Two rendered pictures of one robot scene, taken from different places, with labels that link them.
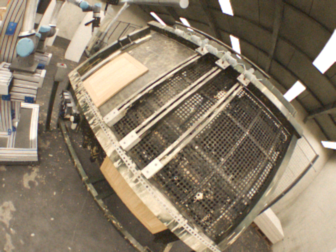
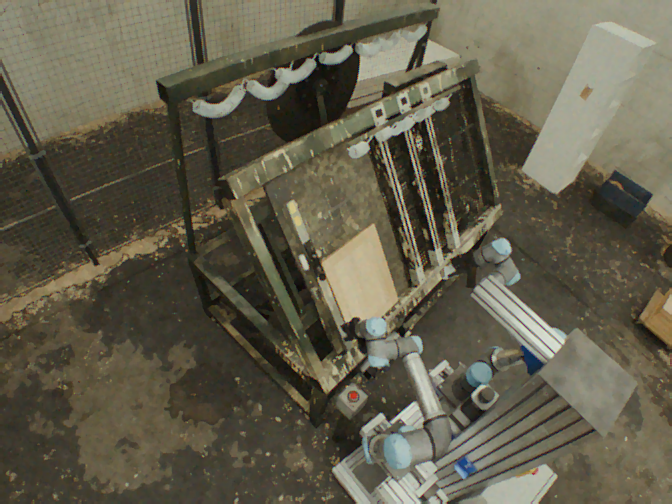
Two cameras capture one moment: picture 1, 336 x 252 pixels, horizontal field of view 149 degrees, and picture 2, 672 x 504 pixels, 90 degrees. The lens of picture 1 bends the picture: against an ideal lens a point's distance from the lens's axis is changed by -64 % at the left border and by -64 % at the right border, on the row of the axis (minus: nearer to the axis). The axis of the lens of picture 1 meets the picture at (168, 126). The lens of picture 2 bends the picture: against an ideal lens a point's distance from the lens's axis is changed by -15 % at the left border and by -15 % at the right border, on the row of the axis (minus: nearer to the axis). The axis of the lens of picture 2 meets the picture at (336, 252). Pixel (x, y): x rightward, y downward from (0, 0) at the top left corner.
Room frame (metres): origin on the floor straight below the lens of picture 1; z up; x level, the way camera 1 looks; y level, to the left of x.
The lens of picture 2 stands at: (0.76, 2.07, 2.99)
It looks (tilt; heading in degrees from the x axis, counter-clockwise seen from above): 50 degrees down; 289
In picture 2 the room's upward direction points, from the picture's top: 8 degrees clockwise
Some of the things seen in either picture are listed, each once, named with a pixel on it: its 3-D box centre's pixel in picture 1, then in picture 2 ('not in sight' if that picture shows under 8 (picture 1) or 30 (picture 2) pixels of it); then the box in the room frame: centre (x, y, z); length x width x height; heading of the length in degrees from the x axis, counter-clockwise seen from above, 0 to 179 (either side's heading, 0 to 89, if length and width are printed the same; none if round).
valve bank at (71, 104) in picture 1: (67, 107); (386, 355); (0.75, 0.85, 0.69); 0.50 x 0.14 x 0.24; 72
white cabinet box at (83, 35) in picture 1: (83, 33); not in sight; (3.10, 4.43, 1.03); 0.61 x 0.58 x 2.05; 63
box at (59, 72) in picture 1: (59, 72); (351, 401); (0.82, 1.29, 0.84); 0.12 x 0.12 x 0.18; 72
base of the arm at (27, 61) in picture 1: (26, 56); (468, 385); (0.29, 1.04, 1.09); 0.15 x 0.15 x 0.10
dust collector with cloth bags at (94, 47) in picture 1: (101, 37); not in sight; (4.83, 5.25, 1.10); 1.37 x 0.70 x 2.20; 63
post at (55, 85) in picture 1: (50, 106); (342, 424); (0.82, 1.29, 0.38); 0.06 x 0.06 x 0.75; 72
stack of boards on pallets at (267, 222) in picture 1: (260, 214); (387, 70); (2.44, -4.06, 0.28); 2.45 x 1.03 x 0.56; 63
